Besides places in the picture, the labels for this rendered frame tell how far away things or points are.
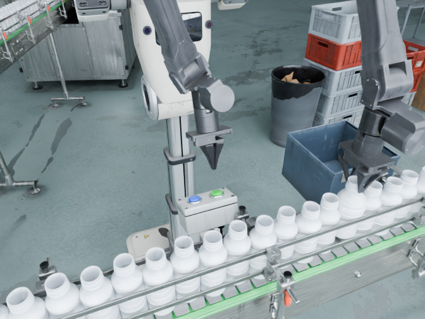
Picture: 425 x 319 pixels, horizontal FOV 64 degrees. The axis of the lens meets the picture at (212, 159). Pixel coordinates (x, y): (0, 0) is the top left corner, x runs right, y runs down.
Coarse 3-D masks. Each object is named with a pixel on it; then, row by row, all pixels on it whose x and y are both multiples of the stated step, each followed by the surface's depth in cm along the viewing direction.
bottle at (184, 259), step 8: (176, 240) 67; (184, 240) 69; (176, 248) 66; (184, 248) 72; (192, 248) 67; (176, 256) 68; (184, 256) 66; (192, 256) 68; (176, 264) 68; (184, 264) 67; (192, 264) 68; (176, 272) 68; (184, 272) 67; (192, 272) 68; (192, 280) 70; (176, 288) 72; (184, 288) 70; (192, 288) 71; (176, 296) 74; (184, 296) 72
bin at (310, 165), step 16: (320, 128) 150; (336, 128) 154; (352, 128) 150; (288, 144) 145; (304, 144) 151; (320, 144) 155; (336, 144) 160; (288, 160) 148; (304, 160) 136; (320, 160) 161; (336, 160) 165; (288, 176) 151; (304, 176) 139; (320, 176) 129; (336, 176) 122; (304, 192) 142; (320, 192) 131; (336, 192) 127
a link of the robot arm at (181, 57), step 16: (144, 0) 62; (160, 0) 60; (160, 16) 62; (176, 16) 64; (160, 32) 67; (176, 32) 66; (176, 48) 68; (192, 48) 71; (176, 64) 71; (192, 64) 74; (192, 80) 76
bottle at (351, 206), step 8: (352, 176) 79; (352, 184) 77; (344, 192) 80; (352, 192) 78; (344, 200) 79; (352, 200) 78; (360, 200) 78; (344, 208) 79; (352, 208) 78; (360, 208) 78; (344, 216) 80; (352, 216) 79; (360, 216) 80; (336, 232) 84; (344, 232) 83; (352, 232) 83
